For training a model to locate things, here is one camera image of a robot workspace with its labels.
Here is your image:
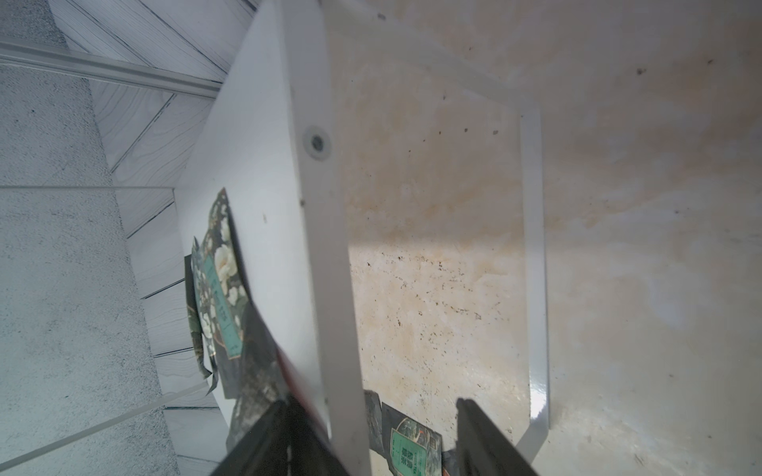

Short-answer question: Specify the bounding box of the black barcode tea bag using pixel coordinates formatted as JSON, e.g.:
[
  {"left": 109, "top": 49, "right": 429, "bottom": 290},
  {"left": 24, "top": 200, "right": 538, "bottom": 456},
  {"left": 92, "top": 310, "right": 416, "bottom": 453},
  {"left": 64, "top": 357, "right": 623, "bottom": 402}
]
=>
[{"left": 226, "top": 301, "right": 289, "bottom": 454}]

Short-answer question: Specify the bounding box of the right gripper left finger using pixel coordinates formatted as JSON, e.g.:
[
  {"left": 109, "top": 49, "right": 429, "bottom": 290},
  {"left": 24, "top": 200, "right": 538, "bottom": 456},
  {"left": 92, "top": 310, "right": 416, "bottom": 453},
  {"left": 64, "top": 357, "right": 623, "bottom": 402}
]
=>
[{"left": 212, "top": 398, "right": 347, "bottom": 476}]

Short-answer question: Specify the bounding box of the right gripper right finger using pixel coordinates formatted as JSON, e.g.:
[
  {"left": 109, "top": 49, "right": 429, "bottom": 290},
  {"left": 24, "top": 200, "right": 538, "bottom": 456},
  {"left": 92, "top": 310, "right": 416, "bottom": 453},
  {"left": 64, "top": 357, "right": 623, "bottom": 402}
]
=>
[{"left": 456, "top": 399, "right": 538, "bottom": 476}]

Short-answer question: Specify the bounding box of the white two-tier shelf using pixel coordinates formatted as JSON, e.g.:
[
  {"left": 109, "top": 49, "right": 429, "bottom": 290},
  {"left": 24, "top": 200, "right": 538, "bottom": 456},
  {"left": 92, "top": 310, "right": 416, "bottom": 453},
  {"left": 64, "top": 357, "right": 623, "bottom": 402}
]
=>
[{"left": 175, "top": 1, "right": 550, "bottom": 475}]

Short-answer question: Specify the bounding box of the left metal frame post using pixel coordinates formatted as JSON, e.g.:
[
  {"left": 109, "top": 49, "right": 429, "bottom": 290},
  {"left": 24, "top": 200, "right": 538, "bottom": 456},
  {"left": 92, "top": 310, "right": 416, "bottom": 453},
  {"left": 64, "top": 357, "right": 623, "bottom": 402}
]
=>
[{"left": 1, "top": 37, "right": 222, "bottom": 99}]

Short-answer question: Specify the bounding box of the small green tea bag lower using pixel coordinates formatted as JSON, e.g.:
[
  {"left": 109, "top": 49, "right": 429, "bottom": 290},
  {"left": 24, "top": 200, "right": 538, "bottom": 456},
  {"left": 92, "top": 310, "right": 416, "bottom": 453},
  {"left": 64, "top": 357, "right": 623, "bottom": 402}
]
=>
[{"left": 190, "top": 190, "right": 248, "bottom": 400}]

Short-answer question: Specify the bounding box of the green tea bag top shelf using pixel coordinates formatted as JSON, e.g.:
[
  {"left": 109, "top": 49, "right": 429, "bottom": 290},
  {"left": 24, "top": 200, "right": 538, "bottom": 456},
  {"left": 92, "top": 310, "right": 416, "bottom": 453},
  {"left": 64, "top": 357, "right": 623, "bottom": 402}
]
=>
[{"left": 364, "top": 390, "right": 443, "bottom": 476}]

